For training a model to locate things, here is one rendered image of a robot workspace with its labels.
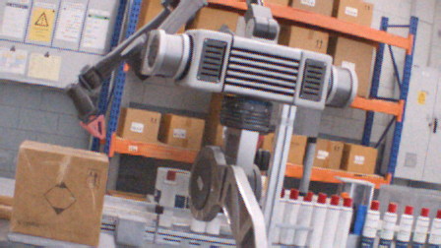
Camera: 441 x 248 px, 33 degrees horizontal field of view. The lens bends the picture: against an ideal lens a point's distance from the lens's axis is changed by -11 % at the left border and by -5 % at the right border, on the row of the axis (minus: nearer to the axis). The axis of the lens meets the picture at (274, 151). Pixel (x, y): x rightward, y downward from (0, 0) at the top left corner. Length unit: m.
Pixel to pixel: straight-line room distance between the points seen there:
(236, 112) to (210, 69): 0.14
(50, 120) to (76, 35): 0.81
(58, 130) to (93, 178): 4.72
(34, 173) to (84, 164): 0.17
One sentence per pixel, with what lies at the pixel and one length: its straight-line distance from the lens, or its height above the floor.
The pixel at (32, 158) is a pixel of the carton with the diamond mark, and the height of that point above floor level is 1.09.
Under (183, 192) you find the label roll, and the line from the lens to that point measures 3.27.
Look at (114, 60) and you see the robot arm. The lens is 2.54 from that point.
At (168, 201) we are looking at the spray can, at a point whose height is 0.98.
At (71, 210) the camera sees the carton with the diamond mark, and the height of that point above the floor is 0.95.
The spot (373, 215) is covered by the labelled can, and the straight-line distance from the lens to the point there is 2.96.
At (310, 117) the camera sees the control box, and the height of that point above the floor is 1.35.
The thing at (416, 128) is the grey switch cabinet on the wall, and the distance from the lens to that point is 8.08.
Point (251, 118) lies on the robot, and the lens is 2.04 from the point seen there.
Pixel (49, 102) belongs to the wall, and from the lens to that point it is 7.01.
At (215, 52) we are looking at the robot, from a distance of 2.00.
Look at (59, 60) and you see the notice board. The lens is 6.88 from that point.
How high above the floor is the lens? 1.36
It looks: 3 degrees down
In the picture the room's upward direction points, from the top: 10 degrees clockwise
